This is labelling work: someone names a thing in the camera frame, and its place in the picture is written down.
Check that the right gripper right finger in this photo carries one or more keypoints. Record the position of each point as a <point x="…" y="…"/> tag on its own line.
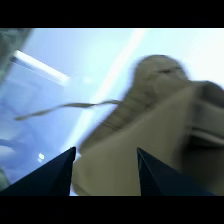
<point x="160" y="180"/>

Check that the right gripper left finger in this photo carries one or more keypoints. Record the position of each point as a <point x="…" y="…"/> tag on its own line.
<point x="50" y="176"/>

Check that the brown trousers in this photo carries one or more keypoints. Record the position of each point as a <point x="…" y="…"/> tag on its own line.
<point x="150" y="110"/>

